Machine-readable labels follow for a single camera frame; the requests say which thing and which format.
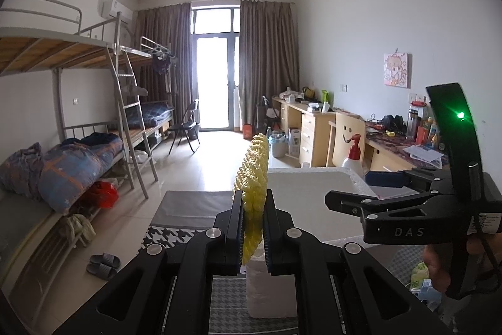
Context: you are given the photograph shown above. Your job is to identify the pale yellow cloth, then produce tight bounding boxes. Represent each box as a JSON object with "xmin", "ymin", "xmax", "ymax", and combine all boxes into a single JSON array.
[{"xmin": 63, "ymin": 213, "xmax": 97, "ymax": 247}]

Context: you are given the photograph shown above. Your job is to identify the light wooden desk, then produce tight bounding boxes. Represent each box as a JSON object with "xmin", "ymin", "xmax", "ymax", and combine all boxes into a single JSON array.
[
  {"xmin": 272, "ymin": 95, "xmax": 338, "ymax": 168},
  {"xmin": 365, "ymin": 123, "xmax": 450, "ymax": 174}
]

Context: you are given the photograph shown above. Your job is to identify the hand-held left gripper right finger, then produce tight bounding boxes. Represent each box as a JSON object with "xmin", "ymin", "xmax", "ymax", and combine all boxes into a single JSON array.
[{"xmin": 264, "ymin": 189, "xmax": 451, "ymax": 335}]

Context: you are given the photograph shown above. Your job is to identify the blue plaid quilt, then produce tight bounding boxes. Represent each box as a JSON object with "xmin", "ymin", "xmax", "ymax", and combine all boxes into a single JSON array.
[{"xmin": 37, "ymin": 135, "xmax": 124, "ymax": 214}]

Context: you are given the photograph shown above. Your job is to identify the glass balcony door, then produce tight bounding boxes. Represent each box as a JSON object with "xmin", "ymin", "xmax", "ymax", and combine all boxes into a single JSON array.
[{"xmin": 190, "ymin": 7, "xmax": 241, "ymax": 132}]

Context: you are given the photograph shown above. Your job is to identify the yellow green plastic bag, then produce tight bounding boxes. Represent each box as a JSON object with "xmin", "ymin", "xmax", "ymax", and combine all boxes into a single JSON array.
[{"xmin": 410, "ymin": 262, "xmax": 431, "ymax": 289}]

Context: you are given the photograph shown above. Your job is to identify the dark drinking bottle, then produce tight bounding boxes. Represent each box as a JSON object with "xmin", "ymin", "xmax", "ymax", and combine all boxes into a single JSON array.
[{"xmin": 407, "ymin": 108, "xmax": 420, "ymax": 141}]

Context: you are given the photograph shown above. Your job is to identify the cluster of toiletry bottles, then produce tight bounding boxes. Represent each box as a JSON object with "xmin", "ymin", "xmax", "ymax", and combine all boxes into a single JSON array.
[{"xmin": 416, "ymin": 100, "xmax": 446, "ymax": 153}]

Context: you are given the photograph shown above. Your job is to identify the yellow knitted toy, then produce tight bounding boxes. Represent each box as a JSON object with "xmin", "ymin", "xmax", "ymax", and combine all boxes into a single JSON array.
[{"xmin": 232, "ymin": 134, "xmax": 270, "ymax": 265}]

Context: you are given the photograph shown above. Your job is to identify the grey slipper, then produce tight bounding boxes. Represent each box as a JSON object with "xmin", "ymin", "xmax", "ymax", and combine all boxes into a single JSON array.
[
  {"xmin": 86, "ymin": 262, "xmax": 118, "ymax": 280},
  {"xmin": 89, "ymin": 253, "xmax": 122, "ymax": 268}
]

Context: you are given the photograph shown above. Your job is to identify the brown curtain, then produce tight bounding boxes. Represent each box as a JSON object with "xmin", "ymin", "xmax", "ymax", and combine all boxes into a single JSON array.
[
  {"xmin": 239, "ymin": 0, "xmax": 301, "ymax": 132},
  {"xmin": 133, "ymin": 3, "xmax": 193, "ymax": 132}
]

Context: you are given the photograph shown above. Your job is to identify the pink cartoon wall picture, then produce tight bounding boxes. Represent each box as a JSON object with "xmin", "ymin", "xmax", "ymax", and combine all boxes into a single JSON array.
[{"xmin": 382, "ymin": 51, "xmax": 413, "ymax": 89}]

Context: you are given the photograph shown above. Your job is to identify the black folding chair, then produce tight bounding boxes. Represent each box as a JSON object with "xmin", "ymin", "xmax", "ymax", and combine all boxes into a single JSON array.
[{"xmin": 168, "ymin": 99, "xmax": 200, "ymax": 155}]

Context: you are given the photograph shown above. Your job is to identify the dark blue folded bedding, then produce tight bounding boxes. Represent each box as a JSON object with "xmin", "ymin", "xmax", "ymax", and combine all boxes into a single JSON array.
[{"xmin": 129, "ymin": 103, "xmax": 175, "ymax": 127}]

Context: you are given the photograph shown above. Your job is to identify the person's right hand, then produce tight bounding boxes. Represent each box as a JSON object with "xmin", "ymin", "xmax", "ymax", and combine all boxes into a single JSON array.
[{"xmin": 423, "ymin": 243, "xmax": 452, "ymax": 293}]

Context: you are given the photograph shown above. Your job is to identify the red plastic bag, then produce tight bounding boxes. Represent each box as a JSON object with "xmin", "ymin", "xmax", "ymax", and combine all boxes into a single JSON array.
[{"xmin": 84, "ymin": 181, "xmax": 119, "ymax": 209}]

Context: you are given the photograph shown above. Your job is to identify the purple crumpled bedding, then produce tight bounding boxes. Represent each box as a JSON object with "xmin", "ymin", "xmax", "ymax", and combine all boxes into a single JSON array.
[{"xmin": 0, "ymin": 142, "xmax": 45, "ymax": 202}]

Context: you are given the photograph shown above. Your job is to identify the black headphones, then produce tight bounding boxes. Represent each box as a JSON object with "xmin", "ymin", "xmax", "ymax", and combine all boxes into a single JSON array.
[{"xmin": 382, "ymin": 114, "xmax": 407, "ymax": 132}]

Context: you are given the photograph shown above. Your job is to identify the dark hanging clothes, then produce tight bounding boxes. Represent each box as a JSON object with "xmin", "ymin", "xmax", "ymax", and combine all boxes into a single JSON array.
[{"xmin": 151, "ymin": 52, "xmax": 175, "ymax": 92}]

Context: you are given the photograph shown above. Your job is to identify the grey trash bin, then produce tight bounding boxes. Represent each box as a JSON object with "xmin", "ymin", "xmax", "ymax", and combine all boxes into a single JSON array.
[{"xmin": 269, "ymin": 132, "xmax": 289, "ymax": 158}]

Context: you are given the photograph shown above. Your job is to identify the grey metal bed ladder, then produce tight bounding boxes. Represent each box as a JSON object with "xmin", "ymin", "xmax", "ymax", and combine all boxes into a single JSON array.
[{"xmin": 106, "ymin": 45, "xmax": 150, "ymax": 199}]

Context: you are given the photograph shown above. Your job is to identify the white air conditioner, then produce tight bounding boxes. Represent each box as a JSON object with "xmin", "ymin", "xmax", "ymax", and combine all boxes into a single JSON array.
[{"xmin": 101, "ymin": 0, "xmax": 132, "ymax": 23}]

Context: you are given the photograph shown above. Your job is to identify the white foam block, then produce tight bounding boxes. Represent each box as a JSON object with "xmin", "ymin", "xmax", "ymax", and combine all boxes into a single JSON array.
[{"xmin": 245, "ymin": 252, "xmax": 299, "ymax": 319}]

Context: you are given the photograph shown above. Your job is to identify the white paper booklet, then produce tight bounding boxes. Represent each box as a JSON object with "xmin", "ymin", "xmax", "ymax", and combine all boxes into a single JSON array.
[{"xmin": 403, "ymin": 144, "xmax": 444, "ymax": 167}]

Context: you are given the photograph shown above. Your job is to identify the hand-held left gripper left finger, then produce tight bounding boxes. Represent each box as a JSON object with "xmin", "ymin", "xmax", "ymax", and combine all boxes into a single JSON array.
[{"xmin": 51, "ymin": 189, "xmax": 247, "ymax": 335}]

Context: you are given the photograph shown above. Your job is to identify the white carton blue print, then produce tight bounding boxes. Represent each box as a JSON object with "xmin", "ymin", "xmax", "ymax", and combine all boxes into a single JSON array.
[{"xmin": 288, "ymin": 127, "xmax": 301, "ymax": 157}]

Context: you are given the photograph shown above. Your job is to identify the wooden chair with smiley face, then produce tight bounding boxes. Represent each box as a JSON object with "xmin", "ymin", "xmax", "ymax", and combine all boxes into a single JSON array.
[{"xmin": 327, "ymin": 111, "xmax": 367, "ymax": 168}]

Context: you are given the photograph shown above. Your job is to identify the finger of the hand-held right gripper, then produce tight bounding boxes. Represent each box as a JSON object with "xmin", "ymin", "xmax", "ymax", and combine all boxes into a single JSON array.
[
  {"xmin": 325, "ymin": 189, "xmax": 455, "ymax": 218},
  {"xmin": 364, "ymin": 167, "xmax": 452, "ymax": 198}
]

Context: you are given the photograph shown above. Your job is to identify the black white houndstooth blanket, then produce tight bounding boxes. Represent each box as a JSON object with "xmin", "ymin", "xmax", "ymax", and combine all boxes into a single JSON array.
[{"xmin": 142, "ymin": 190, "xmax": 432, "ymax": 335}]

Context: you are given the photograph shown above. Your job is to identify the dark suitcase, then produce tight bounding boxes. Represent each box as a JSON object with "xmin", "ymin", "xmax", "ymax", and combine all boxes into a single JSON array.
[{"xmin": 256, "ymin": 96, "xmax": 272, "ymax": 134}]

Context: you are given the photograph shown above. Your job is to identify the grey metal bunk bed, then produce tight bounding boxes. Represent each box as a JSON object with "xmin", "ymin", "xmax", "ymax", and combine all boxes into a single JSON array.
[
  {"xmin": 118, "ymin": 36, "xmax": 177, "ymax": 167},
  {"xmin": 0, "ymin": 0, "xmax": 150, "ymax": 320}
]

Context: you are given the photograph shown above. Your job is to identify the white pump bottle red top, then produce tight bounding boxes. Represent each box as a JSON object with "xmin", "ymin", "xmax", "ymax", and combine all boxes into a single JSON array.
[{"xmin": 340, "ymin": 134, "xmax": 367, "ymax": 179}]

